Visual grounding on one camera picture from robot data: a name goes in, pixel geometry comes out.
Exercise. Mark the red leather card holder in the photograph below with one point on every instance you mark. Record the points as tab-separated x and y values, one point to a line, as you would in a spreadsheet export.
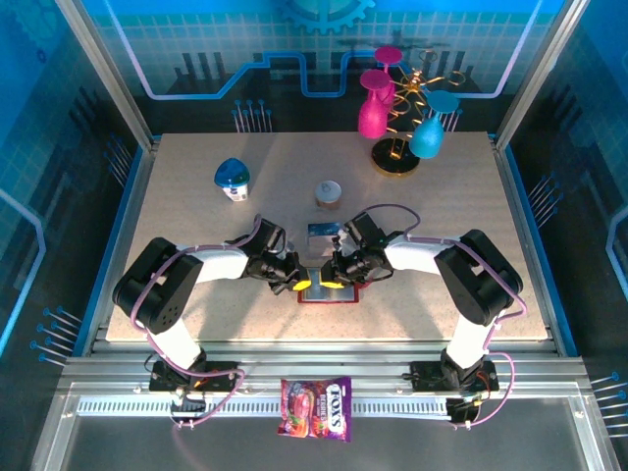
343	301

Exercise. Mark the blue card with white logo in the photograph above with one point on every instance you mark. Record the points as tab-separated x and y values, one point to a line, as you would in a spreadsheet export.
324	229

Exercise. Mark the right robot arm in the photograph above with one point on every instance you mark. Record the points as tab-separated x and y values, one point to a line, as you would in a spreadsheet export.
478	279

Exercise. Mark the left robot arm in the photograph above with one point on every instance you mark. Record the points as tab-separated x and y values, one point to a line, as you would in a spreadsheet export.
157	294

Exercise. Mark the plain grey card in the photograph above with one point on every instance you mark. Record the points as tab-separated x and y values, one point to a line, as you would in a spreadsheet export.
314	295

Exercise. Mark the white bottle with blue cap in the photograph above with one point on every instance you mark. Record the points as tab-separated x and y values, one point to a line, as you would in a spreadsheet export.
230	174

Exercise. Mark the purple Fox's candy bag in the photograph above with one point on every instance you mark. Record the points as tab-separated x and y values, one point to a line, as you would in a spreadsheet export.
314	407

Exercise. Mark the blue glitter wine glass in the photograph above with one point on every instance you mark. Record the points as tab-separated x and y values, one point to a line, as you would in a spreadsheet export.
427	137

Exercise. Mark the pink glitter wine glass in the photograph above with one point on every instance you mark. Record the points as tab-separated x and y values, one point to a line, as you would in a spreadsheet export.
372	118
389	54

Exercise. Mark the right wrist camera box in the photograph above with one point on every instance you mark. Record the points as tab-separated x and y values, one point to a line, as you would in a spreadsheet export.
343	240

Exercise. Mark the aluminium front frame rail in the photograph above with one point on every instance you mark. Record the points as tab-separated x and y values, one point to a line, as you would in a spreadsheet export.
314	363

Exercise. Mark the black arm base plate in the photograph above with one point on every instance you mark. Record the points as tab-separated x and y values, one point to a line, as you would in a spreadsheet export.
427	375
162	380

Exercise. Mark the aluminium side rail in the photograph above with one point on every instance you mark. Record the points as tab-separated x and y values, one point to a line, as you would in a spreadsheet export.
527	235
126	235

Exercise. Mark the aluminium frame post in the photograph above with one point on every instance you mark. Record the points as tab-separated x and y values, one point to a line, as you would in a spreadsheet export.
539	73
110	73

